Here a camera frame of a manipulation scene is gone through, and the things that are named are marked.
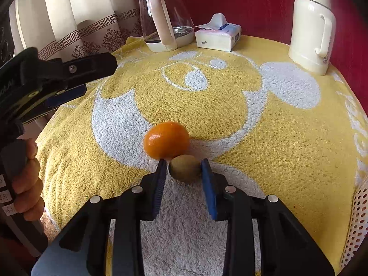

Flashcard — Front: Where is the patterned beige curtain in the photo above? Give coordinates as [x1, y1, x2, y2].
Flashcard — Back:
[9, 0, 142, 62]

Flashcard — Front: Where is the red quilted headboard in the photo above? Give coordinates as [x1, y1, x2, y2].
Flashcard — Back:
[183, 0, 367, 108]

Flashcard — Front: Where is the glass electric kettle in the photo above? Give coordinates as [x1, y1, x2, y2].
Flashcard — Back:
[138, 0, 195, 52]

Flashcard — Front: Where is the white plastic basket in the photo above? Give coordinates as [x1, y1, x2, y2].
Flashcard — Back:
[340, 177, 368, 268]

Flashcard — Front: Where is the brown round longan fruit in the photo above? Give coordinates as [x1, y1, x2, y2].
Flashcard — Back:
[168, 155, 201, 184]

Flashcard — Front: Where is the cream thermos flask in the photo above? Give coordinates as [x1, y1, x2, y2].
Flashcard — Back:
[288, 0, 336, 75]

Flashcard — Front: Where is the tissue pack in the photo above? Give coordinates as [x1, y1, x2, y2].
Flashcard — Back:
[195, 13, 242, 52]

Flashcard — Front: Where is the smooth orange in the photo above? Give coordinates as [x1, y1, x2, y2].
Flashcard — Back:
[143, 121, 190, 160]

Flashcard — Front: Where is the yellow cartoon towel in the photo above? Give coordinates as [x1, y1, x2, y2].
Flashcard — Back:
[37, 37, 367, 272]

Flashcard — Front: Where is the left hand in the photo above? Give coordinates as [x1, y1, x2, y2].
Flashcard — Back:
[12, 139, 45, 221]

